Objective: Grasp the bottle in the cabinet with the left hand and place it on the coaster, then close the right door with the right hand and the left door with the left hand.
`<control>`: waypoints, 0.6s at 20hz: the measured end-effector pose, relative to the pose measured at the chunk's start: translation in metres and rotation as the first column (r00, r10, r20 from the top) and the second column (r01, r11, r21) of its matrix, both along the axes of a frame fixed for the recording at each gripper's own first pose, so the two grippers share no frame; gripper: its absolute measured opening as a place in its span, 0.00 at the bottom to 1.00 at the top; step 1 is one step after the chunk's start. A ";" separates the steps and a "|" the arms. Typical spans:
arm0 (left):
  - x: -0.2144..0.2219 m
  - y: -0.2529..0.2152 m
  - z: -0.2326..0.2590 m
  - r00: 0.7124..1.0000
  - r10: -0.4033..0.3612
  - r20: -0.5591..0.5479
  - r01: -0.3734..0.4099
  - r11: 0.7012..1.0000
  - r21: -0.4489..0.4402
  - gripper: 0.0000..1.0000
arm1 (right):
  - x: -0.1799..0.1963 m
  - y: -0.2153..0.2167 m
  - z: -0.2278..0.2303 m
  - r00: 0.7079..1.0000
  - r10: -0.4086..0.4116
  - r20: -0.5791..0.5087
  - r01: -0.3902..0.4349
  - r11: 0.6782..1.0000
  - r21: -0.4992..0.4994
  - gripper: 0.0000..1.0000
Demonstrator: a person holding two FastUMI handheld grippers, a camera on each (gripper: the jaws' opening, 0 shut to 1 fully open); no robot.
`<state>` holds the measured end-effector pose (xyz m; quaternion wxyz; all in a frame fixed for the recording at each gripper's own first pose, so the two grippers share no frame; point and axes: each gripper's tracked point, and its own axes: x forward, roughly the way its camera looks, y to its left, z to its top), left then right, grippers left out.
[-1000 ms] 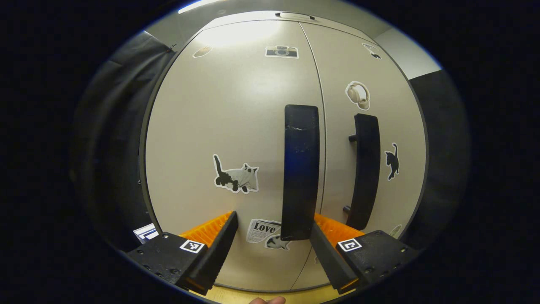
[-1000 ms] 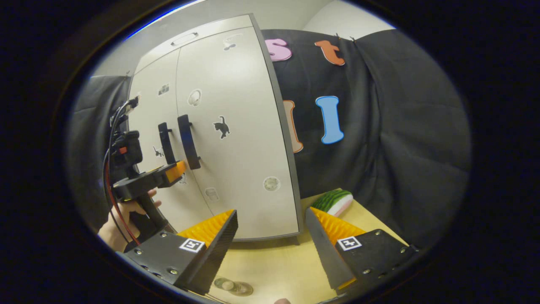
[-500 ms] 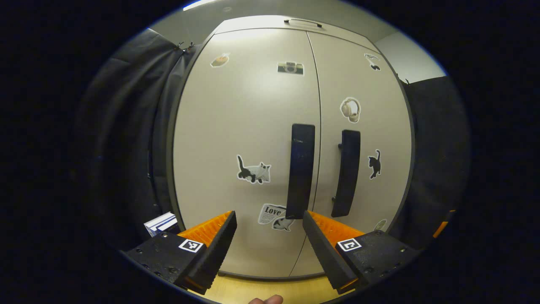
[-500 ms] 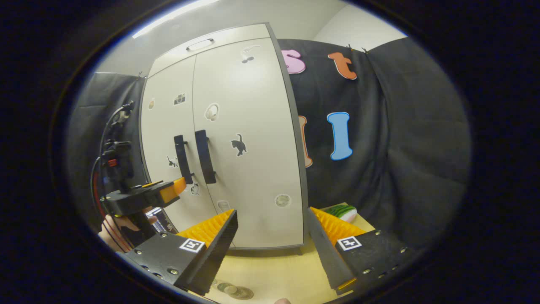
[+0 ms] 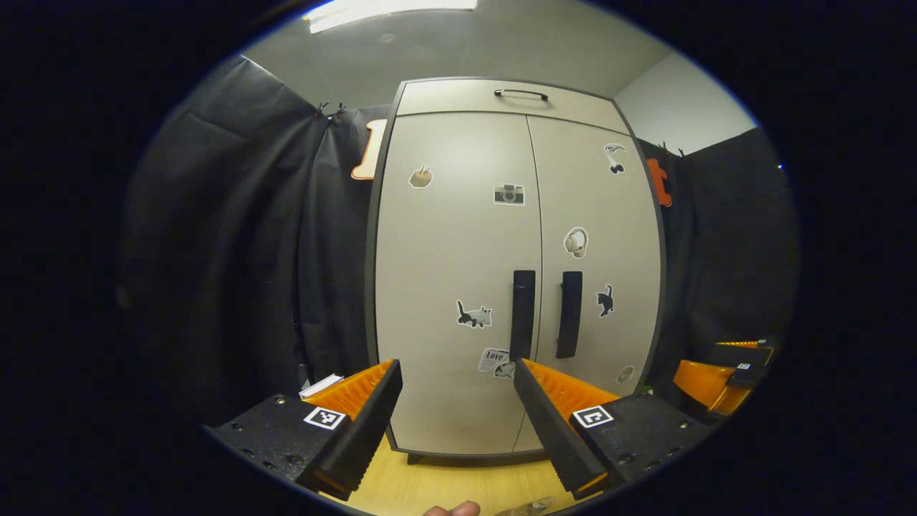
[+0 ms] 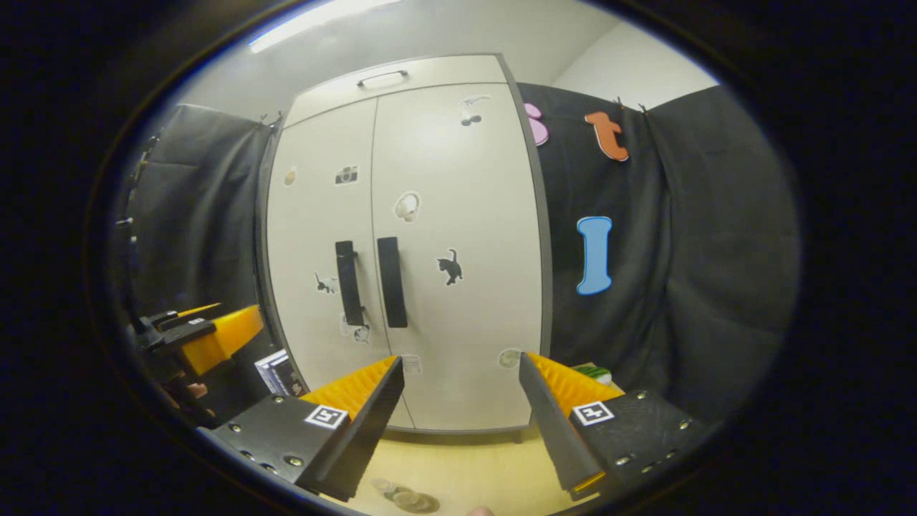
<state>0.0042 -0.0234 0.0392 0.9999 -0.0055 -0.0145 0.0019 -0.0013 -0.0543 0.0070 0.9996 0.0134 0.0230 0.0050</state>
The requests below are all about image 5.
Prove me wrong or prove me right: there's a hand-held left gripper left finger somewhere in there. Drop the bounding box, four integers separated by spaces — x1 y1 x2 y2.
204 358 403 501

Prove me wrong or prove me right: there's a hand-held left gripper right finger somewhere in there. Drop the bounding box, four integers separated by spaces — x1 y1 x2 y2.
513 358 717 502

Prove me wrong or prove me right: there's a white cabinet door headphone sticker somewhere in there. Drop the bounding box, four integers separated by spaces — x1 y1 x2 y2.
514 115 663 454

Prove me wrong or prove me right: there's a white cabinet door camera sticker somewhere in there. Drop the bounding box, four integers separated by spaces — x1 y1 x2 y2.
374 111 544 456

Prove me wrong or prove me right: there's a white and grey cabinet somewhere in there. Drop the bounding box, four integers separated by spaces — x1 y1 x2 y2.
364 75 668 465

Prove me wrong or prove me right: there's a white paper stack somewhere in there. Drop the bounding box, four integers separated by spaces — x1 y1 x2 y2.
298 373 346 399

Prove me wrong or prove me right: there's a ceiling light panel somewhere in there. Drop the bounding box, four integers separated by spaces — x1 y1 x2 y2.
302 0 479 34

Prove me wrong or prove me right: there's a black door handle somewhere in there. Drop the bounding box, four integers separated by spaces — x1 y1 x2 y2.
555 271 583 359
510 269 537 361

